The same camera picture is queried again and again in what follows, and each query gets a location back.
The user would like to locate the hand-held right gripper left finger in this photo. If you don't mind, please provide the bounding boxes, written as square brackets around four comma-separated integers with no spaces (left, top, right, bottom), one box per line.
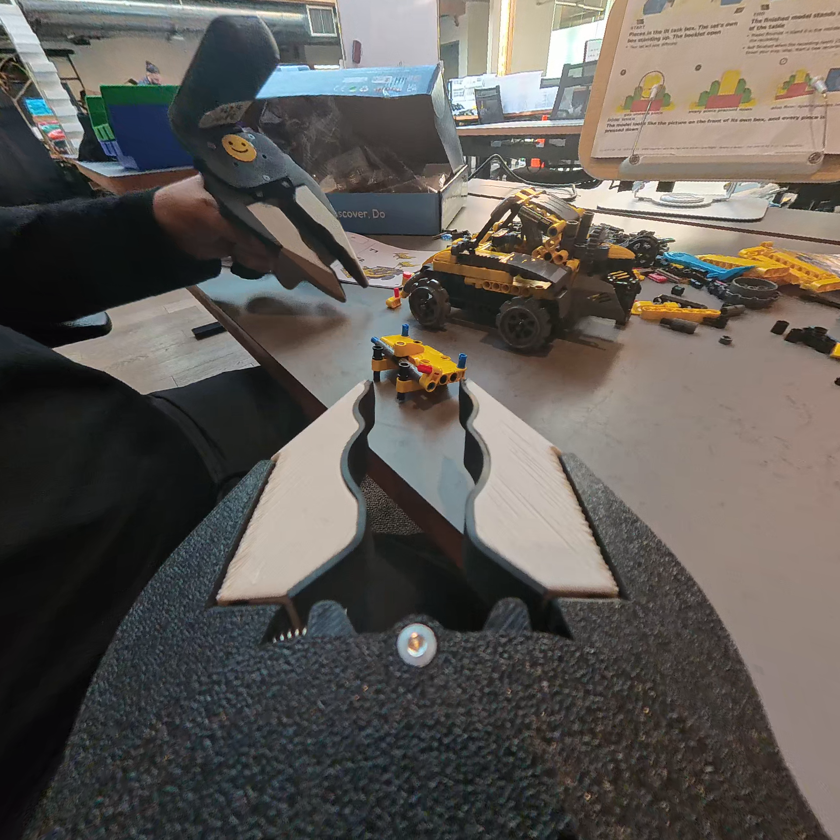
[214,379,377,630]

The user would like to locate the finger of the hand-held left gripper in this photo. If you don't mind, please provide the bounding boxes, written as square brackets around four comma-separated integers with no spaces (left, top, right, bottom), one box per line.
[244,199,349,304]
[294,187,370,290]

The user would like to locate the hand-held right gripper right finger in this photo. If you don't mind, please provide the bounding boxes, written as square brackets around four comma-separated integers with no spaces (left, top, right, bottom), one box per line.
[457,378,621,632]

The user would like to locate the yellow brick subassembly blue pins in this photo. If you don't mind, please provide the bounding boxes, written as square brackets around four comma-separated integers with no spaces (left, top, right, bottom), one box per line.
[369,323,469,403]

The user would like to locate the person's left forearm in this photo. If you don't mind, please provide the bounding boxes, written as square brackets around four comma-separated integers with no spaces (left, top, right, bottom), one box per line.
[0,187,224,336]

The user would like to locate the grey desk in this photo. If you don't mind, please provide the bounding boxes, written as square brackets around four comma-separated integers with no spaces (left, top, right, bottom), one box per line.
[187,177,840,821]

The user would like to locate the person's left hand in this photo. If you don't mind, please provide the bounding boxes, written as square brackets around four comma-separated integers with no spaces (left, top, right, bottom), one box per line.
[152,174,280,273]

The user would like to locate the brick instruction booklet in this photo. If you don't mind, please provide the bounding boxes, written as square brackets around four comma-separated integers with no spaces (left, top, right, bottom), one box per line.
[331,230,437,290]

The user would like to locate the dark blue cardboard box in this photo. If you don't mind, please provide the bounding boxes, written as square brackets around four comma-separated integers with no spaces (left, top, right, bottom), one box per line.
[252,63,470,237]

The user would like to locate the clear plastic bag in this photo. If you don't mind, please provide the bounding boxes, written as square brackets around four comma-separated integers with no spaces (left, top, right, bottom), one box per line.
[262,98,454,194]

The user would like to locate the black mesh seat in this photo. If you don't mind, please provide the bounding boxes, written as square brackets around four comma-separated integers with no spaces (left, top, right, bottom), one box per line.
[364,476,427,539]

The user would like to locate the yellow toy brick car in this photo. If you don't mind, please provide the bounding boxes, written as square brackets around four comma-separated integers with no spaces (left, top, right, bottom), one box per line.
[402,187,647,355]

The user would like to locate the person's dark clothed body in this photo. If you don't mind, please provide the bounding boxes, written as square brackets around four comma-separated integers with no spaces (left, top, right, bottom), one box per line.
[0,325,309,840]

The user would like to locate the yellow beam with black pins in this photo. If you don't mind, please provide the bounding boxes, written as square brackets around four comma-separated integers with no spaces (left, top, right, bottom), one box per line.
[633,298,729,336]

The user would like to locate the blue brick panel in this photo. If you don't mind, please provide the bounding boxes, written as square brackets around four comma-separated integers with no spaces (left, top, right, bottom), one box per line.
[663,251,756,280]

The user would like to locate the loose dark tyre wheel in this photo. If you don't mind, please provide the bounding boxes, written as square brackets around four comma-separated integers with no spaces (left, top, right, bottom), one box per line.
[728,277,782,309]

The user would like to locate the cluster of yellow beams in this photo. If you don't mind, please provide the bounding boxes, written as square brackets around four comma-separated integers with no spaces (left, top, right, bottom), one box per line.
[696,243,840,293]

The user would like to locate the wooden board with printed sheet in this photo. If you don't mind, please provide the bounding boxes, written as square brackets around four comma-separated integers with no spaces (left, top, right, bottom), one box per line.
[579,0,840,183]

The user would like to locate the silver air duct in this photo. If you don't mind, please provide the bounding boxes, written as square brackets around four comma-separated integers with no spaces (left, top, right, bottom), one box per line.
[20,0,339,40]

